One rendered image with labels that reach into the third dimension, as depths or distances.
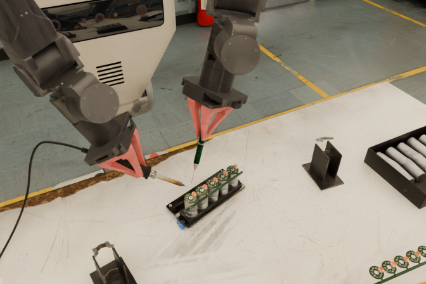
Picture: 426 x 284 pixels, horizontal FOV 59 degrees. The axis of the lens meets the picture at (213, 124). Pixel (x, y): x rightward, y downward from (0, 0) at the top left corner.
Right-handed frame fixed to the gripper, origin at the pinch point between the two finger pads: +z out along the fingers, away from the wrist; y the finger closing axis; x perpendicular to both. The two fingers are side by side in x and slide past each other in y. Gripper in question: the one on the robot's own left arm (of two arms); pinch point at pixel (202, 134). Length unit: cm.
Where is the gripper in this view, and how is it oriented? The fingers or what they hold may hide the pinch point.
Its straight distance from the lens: 67.1
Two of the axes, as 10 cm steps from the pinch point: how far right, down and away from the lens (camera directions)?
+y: 7.3, 4.2, -5.4
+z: -2.4, 9.0, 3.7
